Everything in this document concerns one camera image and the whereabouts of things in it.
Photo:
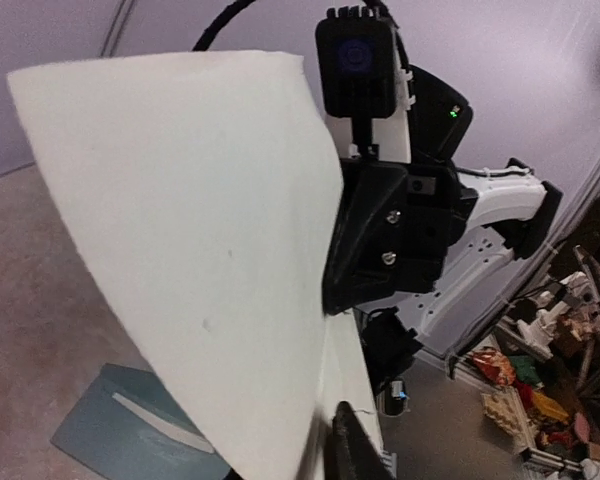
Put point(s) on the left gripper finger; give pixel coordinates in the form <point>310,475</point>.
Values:
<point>351,453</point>

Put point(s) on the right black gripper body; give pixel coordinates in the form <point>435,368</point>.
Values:
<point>434,208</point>

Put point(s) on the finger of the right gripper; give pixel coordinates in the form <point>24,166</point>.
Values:
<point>355,273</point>

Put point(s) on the white letter sheet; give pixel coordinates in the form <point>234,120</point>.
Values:
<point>168,429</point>
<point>201,192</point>

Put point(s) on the teal blue envelope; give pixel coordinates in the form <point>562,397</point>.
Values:
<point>108,439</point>

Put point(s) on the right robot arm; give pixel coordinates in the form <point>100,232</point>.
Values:
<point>510,220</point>

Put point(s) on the colourful clutter pile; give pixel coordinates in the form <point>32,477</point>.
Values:
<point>543,405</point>

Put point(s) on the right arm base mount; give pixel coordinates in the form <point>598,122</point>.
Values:
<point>389,349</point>

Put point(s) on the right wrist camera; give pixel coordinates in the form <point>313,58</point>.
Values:
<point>365,77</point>

